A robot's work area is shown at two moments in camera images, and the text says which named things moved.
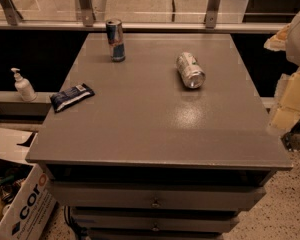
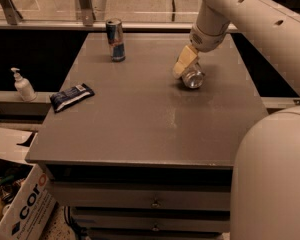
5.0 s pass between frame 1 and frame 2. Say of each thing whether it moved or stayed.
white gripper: moved
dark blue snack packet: stayed
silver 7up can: stayed
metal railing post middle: stayed
